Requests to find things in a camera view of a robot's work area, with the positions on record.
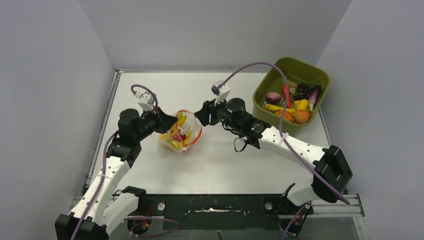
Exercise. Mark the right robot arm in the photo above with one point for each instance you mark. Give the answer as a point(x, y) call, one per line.
point(328, 166)

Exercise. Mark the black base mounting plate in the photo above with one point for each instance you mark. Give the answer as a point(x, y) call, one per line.
point(264, 211)

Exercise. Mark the small yellow banana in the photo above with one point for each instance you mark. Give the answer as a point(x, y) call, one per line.
point(188, 139)

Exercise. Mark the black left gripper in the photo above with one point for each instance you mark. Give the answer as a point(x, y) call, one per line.
point(165, 121)

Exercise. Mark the dark purple grapes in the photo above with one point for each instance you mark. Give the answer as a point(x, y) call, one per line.
point(302, 92)

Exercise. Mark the orange carrot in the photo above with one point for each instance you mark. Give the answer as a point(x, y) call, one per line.
point(287, 94)

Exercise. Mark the clear zip top bag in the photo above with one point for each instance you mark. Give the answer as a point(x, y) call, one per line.
point(197, 128)

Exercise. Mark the purple red onion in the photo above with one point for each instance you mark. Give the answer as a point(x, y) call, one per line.
point(273, 98)

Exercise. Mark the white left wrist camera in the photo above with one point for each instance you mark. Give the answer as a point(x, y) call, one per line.
point(146, 100)

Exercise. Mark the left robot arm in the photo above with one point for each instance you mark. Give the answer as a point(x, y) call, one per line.
point(93, 217)

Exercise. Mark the aluminium frame rail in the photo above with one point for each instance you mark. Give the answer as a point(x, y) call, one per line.
point(323, 209)

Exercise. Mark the red apple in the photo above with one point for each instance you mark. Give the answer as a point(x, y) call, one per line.
point(180, 137)

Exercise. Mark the yellow banana bunch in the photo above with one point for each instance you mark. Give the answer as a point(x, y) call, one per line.
point(169, 139)

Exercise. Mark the purple eggplant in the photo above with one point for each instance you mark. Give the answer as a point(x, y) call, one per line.
point(314, 96)

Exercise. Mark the green plastic bin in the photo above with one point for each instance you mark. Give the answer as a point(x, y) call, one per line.
point(296, 71)

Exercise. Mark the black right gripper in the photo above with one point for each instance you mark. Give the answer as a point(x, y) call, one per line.
point(205, 114)

